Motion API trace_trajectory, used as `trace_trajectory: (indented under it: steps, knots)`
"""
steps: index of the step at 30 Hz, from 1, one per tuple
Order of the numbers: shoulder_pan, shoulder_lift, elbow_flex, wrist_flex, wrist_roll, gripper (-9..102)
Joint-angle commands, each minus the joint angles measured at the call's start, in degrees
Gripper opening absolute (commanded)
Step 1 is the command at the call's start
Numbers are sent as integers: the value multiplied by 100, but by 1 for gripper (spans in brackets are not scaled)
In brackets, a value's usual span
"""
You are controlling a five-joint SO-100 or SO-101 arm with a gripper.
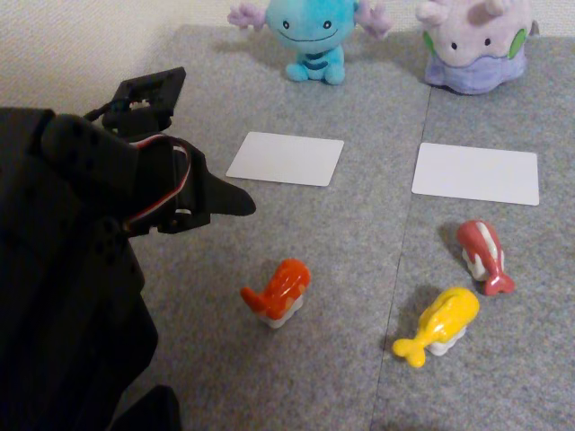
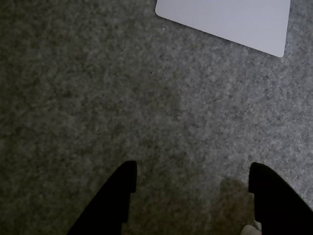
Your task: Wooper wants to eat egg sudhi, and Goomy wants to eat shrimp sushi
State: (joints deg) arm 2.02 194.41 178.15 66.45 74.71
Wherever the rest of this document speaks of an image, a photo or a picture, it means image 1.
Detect orange shrimp sushi toy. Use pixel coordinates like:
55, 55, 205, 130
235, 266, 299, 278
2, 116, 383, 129
240, 258, 312, 330

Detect yellow egg sushi toy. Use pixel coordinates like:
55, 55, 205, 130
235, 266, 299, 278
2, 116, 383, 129
392, 286, 481, 368

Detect blue Wooper plush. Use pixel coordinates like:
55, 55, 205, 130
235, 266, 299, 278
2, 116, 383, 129
226, 0, 393, 85

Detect red tuna sushi toy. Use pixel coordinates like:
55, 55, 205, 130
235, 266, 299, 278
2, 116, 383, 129
456, 219, 516, 296

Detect purple Goomy plush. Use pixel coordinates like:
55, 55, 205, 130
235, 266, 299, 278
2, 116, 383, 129
413, 0, 540, 96

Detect white card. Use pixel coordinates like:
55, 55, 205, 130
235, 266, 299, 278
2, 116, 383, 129
225, 131, 345, 188
411, 142, 540, 207

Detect red white gripper servo wire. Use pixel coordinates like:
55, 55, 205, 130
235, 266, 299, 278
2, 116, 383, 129
123, 136, 194, 233

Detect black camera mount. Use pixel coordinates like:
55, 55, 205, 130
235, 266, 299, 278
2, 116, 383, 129
102, 66, 188, 136

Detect black camera cable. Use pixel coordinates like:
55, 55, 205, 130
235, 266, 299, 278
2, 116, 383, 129
83, 101, 120, 125

